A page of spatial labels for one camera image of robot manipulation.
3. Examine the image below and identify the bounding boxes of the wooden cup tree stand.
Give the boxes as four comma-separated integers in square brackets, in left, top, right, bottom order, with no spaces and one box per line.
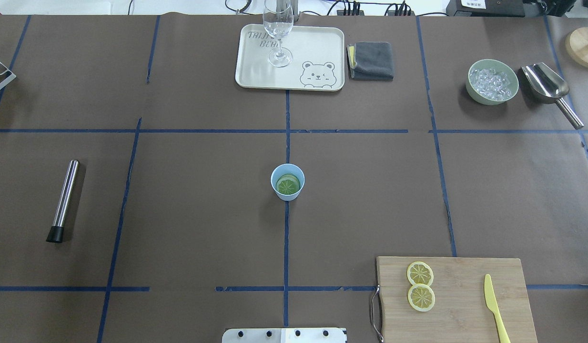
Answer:
[566,27,588,68]

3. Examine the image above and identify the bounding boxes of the bamboo cutting board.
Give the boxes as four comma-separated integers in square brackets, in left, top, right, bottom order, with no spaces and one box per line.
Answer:
[376,256,537,343]

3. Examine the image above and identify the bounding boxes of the light blue paper cup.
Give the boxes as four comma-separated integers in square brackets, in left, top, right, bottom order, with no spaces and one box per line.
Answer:
[270,163,305,202]

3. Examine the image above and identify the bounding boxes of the yellow plastic knife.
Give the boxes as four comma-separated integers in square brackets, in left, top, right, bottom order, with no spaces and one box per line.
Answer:
[483,273,510,343]

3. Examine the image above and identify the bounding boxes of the clear wine glass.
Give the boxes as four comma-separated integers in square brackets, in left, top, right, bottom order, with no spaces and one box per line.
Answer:
[262,0,294,68]

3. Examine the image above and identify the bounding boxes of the black usb hub cables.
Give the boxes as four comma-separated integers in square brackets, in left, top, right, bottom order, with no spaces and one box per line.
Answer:
[336,1,366,17]

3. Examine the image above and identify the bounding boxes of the aluminium frame post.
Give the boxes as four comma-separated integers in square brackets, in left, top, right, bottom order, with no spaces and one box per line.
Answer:
[290,0,300,22]

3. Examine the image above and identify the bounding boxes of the steel muddler black tip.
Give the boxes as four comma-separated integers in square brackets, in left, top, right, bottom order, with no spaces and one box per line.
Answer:
[45,159,79,243]

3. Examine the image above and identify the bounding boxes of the grey yellow folded cloth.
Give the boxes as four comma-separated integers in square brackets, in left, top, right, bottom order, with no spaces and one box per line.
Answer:
[346,41,395,81]

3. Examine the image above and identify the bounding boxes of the black laptop monitor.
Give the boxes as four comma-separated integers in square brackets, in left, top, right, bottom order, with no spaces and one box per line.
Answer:
[446,0,588,18]

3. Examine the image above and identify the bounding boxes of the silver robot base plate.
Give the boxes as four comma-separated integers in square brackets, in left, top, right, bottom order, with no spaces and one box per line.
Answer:
[222,327,348,343]

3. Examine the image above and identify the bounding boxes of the green bowl of ice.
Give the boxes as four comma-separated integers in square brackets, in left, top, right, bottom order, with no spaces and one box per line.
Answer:
[466,59,520,106]

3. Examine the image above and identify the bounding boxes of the cream bear tray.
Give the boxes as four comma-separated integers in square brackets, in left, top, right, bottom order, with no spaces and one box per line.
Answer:
[235,24,346,91]

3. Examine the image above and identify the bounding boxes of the steel ice scoop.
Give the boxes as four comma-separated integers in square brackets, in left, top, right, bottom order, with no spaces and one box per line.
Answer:
[520,62,585,130]

